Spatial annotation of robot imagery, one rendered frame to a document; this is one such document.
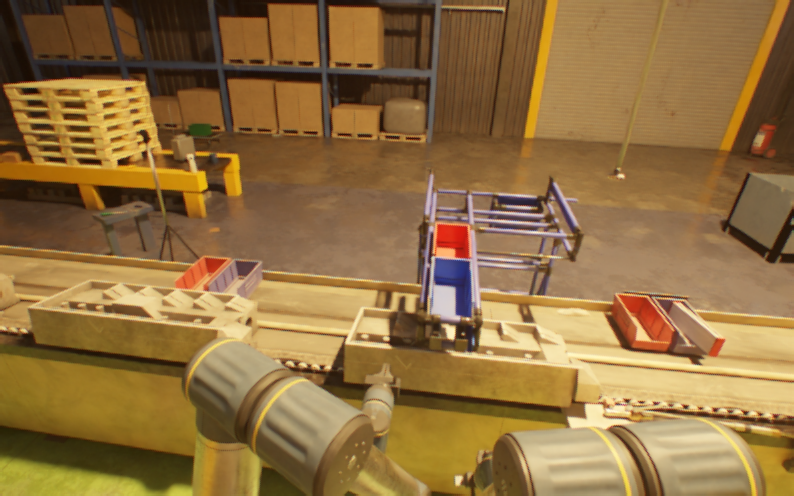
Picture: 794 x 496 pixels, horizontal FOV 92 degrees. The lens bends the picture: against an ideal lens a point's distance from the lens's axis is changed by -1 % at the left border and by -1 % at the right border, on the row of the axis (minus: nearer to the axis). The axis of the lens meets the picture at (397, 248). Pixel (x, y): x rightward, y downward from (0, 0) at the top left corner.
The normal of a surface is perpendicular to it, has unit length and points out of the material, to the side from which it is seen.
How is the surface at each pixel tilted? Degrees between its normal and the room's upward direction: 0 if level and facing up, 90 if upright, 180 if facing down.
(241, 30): 90
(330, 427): 8
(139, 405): 87
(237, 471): 82
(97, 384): 90
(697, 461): 24
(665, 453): 13
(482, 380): 80
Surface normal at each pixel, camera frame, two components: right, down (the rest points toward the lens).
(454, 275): -0.12, 0.51
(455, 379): -0.11, 0.29
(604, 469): 0.07, -0.64
